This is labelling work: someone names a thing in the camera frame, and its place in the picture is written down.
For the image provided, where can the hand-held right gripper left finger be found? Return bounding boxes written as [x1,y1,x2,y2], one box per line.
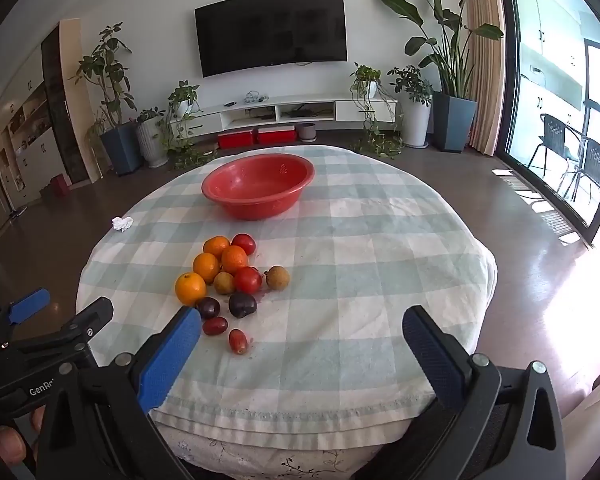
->
[32,305,203,480]

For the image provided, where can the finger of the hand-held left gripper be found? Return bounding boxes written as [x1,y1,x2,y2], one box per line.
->
[0,288,51,347]
[0,296,115,362]

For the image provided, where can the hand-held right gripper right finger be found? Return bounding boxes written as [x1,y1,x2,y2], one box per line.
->
[360,304,567,480]

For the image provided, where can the orange mandarin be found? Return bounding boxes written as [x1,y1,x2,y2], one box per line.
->
[192,252,221,284]
[174,272,207,306]
[203,235,231,258]
[221,245,250,275]

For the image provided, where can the brown longan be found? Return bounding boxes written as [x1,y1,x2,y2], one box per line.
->
[265,265,291,291]
[213,271,237,295]

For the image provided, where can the red plastic bowl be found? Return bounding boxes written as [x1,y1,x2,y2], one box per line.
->
[201,154,316,221]

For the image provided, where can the person's left hand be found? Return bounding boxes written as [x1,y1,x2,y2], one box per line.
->
[0,404,47,467]

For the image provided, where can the floral white undercloth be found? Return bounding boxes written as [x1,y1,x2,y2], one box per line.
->
[152,410,421,480]

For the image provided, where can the tall plant in blue pot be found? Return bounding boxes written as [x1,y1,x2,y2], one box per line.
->
[69,22,143,177]

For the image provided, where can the beige armchair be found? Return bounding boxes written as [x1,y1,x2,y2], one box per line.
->
[562,360,600,480]

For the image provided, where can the plant in ribbed white pot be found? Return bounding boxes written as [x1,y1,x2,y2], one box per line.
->
[135,106,170,168]

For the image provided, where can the bushy plant in white pot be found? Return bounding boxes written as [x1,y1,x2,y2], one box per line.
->
[387,65,433,150]

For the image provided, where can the large-leaf plant in blue pot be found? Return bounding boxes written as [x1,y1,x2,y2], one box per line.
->
[377,0,505,154]

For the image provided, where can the trailing plant in white pot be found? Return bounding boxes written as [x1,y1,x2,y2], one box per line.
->
[161,80,218,171]
[349,62,406,160]

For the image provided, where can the black balcony chair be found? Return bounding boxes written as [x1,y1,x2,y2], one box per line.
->
[526,113,581,183]
[562,136,600,203]

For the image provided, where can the black sliding glass door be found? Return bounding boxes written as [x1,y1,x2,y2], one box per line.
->
[495,0,600,248]

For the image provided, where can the white television cabinet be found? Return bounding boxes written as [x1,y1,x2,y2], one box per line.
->
[172,94,398,136]

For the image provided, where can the beige curtain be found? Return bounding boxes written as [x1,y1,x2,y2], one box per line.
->
[462,0,506,158]

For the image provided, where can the beige wall cabinet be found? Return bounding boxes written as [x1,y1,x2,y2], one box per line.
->
[0,19,93,206]

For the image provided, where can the black wall television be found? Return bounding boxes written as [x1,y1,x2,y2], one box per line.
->
[194,0,347,79]

